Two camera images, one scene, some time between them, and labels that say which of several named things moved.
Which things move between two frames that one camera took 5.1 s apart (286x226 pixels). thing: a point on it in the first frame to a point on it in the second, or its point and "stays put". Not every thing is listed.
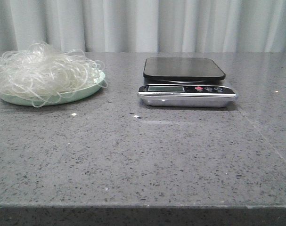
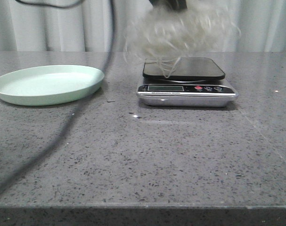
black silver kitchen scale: x=184 y=82 stays put
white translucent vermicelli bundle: x=41 y=74 to x=163 y=36
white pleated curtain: x=260 y=26 stays put
